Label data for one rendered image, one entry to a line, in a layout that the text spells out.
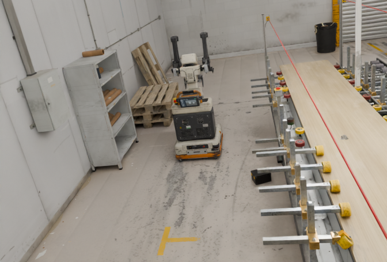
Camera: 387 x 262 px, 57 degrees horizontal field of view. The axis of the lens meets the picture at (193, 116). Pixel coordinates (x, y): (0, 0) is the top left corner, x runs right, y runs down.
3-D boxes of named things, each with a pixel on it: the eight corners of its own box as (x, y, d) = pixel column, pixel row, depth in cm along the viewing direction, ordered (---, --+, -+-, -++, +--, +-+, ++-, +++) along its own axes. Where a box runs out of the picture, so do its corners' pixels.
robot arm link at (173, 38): (169, 36, 498) (175, 35, 497) (171, 36, 511) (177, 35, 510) (173, 68, 507) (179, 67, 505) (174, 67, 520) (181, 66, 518)
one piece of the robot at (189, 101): (204, 108, 468) (200, 96, 452) (178, 111, 475) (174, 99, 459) (204, 102, 476) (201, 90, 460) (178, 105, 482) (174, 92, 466)
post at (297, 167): (298, 223, 251) (295, 164, 234) (297, 220, 254) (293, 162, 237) (303, 223, 251) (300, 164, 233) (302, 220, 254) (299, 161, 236)
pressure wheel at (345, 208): (337, 205, 217) (340, 218, 212) (339, 200, 211) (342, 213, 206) (348, 205, 216) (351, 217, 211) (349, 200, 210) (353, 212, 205)
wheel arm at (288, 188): (259, 193, 241) (258, 188, 240) (258, 190, 244) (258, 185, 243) (336, 189, 232) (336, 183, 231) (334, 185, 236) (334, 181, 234)
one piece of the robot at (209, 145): (212, 148, 478) (212, 143, 475) (182, 151, 485) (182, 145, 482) (212, 147, 480) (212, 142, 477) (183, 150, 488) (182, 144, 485)
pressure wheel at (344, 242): (347, 253, 187) (336, 244, 186) (343, 242, 195) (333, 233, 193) (356, 247, 185) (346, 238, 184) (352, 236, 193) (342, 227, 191)
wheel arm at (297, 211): (261, 216, 218) (260, 212, 217) (260, 213, 221) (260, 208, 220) (346, 212, 209) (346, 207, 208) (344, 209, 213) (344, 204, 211)
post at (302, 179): (303, 242, 227) (300, 178, 209) (302, 239, 230) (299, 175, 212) (309, 242, 226) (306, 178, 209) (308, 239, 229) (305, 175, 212)
